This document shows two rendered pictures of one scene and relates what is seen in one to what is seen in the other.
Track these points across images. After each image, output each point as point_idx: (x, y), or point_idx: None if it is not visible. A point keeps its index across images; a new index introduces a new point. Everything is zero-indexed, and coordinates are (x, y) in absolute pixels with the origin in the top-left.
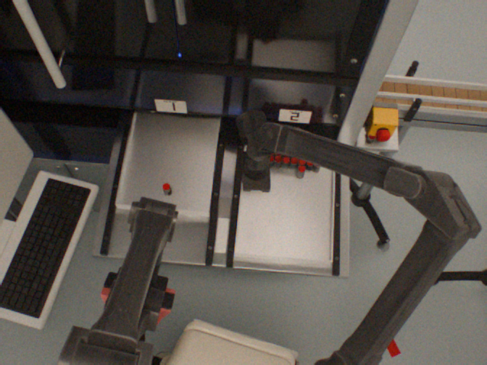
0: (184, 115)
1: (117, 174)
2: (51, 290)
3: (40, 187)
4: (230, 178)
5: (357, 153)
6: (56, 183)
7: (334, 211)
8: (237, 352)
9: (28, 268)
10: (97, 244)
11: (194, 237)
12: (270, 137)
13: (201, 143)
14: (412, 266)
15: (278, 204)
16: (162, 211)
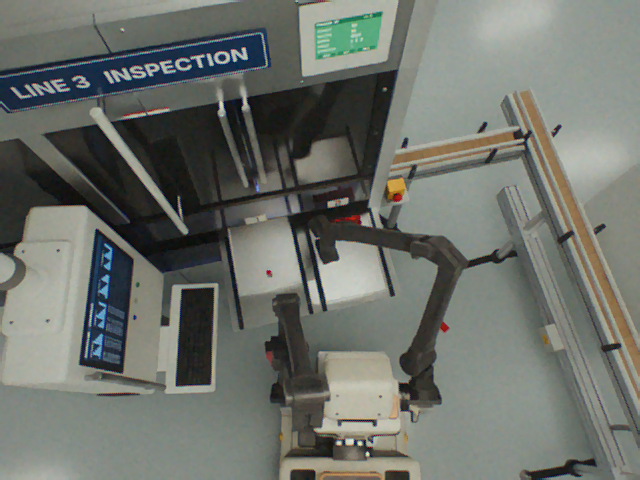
0: None
1: (231, 273)
2: (212, 363)
3: (177, 297)
4: (306, 253)
5: (390, 235)
6: (188, 291)
7: (380, 255)
8: (357, 364)
9: (191, 354)
10: (235, 323)
11: None
12: (334, 233)
13: (280, 234)
14: (437, 291)
15: (343, 261)
16: (292, 299)
